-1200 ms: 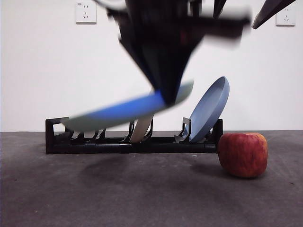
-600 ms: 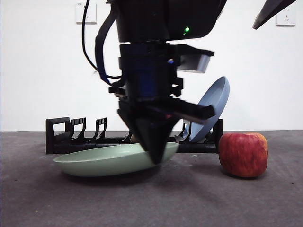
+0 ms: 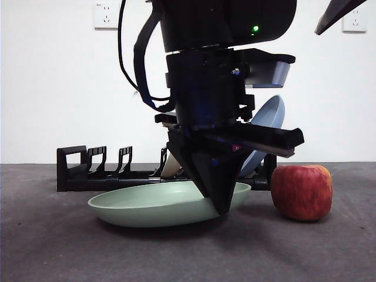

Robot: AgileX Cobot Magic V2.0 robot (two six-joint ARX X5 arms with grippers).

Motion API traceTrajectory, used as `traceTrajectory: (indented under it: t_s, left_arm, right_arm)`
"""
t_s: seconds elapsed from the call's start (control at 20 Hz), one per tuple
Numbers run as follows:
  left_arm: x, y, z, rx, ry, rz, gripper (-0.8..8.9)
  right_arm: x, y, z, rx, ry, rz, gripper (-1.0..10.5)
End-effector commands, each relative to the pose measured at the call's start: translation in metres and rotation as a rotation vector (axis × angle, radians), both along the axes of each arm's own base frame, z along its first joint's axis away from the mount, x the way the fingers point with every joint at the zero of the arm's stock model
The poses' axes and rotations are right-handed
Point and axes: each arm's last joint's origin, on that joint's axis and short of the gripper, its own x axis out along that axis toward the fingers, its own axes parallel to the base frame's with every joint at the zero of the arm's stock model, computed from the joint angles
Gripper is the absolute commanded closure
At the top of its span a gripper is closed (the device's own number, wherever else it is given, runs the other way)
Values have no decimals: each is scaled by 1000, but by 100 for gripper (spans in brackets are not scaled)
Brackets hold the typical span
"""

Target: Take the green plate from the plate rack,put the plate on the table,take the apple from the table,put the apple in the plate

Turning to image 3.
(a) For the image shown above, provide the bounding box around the blue plate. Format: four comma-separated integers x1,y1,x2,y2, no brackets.
238,94,286,179

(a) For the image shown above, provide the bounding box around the thin black cable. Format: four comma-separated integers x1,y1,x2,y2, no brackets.
117,0,171,102

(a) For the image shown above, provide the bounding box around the black plate rack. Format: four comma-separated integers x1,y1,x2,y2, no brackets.
56,145,278,193

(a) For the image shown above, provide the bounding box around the cream white plate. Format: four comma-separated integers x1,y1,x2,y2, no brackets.
161,151,184,179

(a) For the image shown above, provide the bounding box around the green plate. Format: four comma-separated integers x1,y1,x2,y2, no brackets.
87,180,253,229

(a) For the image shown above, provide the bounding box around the white wall socket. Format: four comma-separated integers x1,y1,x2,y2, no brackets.
94,2,120,30
342,6,368,33

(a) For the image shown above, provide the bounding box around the pale grey camera box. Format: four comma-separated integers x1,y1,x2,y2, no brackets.
243,48,297,89

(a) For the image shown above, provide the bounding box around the black sleeved cable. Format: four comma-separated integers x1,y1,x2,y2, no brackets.
133,8,177,114

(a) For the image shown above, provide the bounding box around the red apple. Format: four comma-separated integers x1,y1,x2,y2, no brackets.
270,164,334,221

